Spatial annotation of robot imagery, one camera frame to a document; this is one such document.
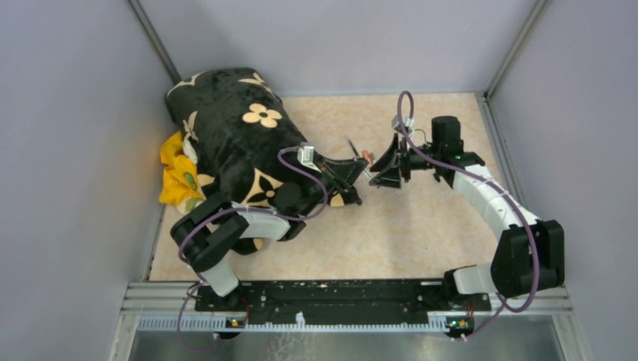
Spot orange pen red cap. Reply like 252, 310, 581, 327
362, 150, 372, 163

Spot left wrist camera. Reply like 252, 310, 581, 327
297, 142, 320, 171

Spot purple cable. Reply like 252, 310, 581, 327
177, 147, 329, 355
396, 90, 541, 342

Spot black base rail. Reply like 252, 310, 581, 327
195, 278, 491, 326

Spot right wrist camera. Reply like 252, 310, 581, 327
391, 115, 414, 134

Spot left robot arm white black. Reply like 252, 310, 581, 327
169, 147, 369, 311

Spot yellow cloth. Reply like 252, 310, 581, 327
159, 132, 205, 214

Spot black gel pen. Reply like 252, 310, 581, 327
347, 138, 360, 158

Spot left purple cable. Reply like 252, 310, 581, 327
177, 147, 329, 355

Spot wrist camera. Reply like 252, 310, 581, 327
391, 115, 414, 134
297, 142, 320, 171

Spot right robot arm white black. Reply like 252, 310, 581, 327
369, 116, 565, 310

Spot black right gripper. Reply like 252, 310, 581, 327
370, 133, 442, 188

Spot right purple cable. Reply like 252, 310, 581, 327
396, 90, 541, 342

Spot black floral plush blanket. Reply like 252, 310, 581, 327
164, 67, 364, 256

